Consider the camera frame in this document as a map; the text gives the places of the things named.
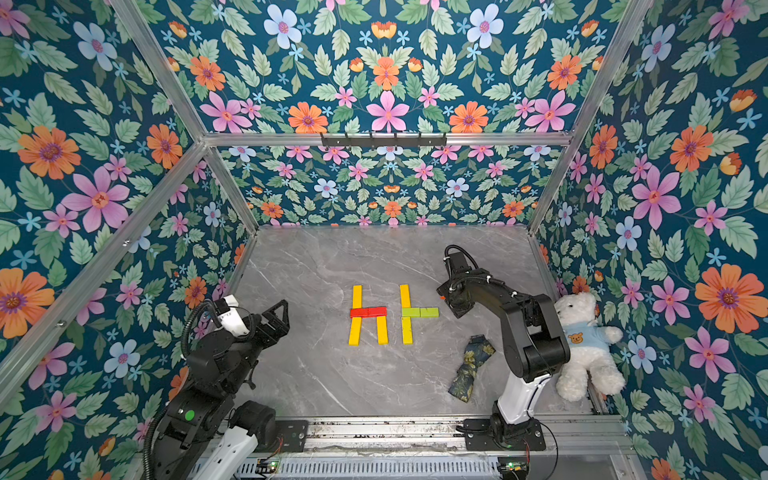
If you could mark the black hook rail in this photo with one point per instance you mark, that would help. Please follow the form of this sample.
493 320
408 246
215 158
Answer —
371 140

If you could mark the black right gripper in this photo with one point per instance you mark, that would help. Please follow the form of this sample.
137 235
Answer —
455 288

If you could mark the yellow block of h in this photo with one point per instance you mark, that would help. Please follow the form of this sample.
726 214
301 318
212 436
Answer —
357 300

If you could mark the small red block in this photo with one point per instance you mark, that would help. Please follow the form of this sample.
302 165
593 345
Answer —
377 311

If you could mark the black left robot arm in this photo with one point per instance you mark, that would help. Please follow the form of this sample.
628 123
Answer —
201 432

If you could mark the aluminium front rail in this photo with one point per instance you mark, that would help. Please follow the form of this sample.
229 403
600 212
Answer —
565 435

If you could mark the white teddy bear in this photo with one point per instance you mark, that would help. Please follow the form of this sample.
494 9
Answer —
589 344

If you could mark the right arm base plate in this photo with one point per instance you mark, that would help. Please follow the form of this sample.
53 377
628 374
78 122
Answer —
494 434

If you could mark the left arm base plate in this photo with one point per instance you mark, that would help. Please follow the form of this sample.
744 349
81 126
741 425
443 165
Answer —
288 436

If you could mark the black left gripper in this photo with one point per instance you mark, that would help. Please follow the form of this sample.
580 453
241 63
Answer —
279 328

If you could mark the camouflage cloth pouch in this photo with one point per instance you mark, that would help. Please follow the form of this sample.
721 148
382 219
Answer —
476 353

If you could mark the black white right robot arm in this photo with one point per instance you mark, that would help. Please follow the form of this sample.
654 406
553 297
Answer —
532 342

